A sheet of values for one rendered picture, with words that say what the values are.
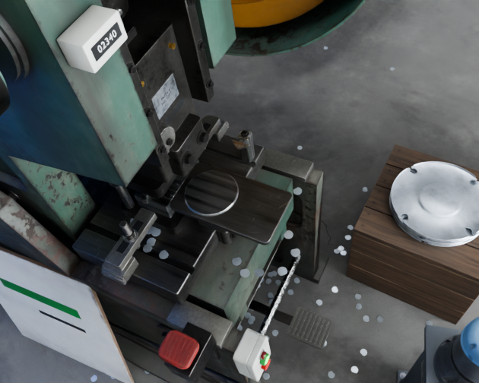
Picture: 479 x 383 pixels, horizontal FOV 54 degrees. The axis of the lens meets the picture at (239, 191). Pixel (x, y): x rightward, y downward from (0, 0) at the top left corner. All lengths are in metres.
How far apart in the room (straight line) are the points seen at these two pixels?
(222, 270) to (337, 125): 1.27
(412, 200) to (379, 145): 0.67
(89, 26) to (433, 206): 1.19
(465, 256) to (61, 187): 1.12
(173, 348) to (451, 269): 0.87
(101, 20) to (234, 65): 2.01
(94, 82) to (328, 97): 1.81
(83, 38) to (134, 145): 0.23
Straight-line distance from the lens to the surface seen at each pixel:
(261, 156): 1.23
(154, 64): 0.83
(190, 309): 1.10
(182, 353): 0.94
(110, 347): 1.55
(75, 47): 0.57
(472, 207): 1.57
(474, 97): 2.46
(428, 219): 1.52
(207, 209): 1.04
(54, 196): 1.12
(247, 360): 1.06
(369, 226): 1.51
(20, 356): 1.98
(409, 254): 1.51
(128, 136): 0.73
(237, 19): 1.14
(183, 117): 0.95
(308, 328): 1.56
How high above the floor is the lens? 1.64
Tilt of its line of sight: 54 degrees down
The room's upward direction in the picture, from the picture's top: 11 degrees counter-clockwise
